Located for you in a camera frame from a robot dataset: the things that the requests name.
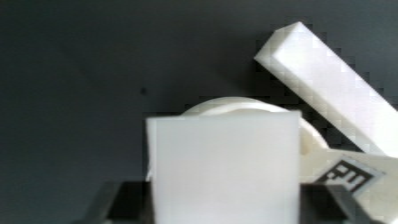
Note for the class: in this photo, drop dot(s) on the white stool leg block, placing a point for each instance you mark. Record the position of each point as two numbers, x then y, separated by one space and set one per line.
366 174

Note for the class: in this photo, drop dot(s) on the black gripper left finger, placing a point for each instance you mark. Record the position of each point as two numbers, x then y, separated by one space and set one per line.
121 204

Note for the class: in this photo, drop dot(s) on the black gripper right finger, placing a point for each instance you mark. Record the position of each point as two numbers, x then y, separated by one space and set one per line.
328 206

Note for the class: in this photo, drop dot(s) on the white right fence bar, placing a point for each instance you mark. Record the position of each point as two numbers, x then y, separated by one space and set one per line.
311 70

